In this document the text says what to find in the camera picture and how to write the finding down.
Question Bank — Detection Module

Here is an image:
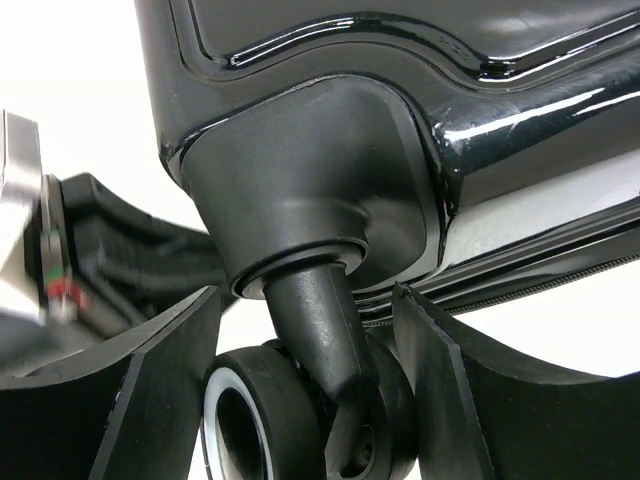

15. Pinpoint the black kids space suitcase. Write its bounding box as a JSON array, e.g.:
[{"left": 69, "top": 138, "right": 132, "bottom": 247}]
[{"left": 135, "top": 1, "right": 639, "bottom": 479}]

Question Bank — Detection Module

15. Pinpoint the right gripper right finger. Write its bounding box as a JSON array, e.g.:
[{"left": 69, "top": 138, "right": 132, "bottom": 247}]
[{"left": 392, "top": 285, "right": 639, "bottom": 479}]

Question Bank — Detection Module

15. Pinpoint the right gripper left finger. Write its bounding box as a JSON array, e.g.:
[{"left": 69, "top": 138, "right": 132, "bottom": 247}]
[{"left": 1, "top": 287, "right": 222, "bottom": 479}]

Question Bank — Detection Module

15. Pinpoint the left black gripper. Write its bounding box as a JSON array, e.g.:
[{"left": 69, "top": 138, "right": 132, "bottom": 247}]
[{"left": 39, "top": 173, "right": 225, "bottom": 340}]

